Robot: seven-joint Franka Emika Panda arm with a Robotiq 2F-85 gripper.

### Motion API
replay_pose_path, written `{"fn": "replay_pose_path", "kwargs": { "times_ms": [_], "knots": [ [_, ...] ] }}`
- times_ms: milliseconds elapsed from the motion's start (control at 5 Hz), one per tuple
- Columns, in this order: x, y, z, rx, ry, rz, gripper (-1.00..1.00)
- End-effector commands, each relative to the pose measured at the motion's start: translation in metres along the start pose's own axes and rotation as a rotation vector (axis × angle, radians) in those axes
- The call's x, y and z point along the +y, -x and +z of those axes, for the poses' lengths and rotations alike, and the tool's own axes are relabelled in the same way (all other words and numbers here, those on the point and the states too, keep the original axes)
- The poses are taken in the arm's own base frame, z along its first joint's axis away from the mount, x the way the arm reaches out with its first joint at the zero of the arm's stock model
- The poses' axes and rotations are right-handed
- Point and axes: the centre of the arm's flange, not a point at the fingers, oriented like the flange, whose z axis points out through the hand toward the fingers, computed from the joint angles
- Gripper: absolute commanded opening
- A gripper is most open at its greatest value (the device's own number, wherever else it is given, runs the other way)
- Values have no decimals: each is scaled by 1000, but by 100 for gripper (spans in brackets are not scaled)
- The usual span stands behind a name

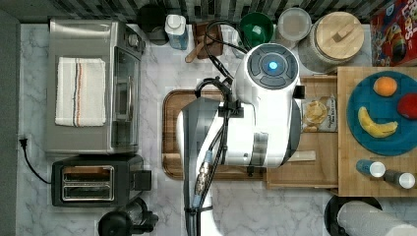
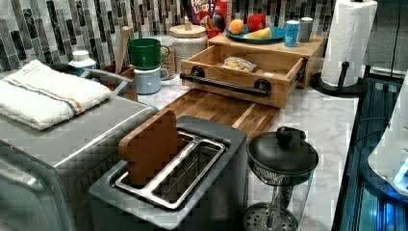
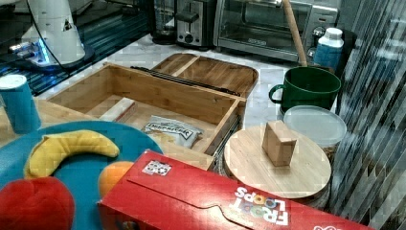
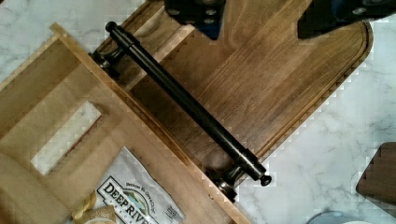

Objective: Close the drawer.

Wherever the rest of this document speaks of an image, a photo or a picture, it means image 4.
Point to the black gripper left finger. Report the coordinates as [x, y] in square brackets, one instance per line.
[204, 15]

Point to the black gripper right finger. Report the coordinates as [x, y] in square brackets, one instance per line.
[324, 16]

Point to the black drawer handle bar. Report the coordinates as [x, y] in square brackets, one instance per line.
[244, 161]

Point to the light wooden drawer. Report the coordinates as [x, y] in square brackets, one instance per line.
[41, 95]

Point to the dark wooden cutting board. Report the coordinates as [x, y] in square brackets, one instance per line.
[259, 79]

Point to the dark brown wooden object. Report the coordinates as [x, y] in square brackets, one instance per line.
[378, 181]

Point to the Deep River chips bag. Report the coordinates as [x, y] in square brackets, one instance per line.
[127, 194]

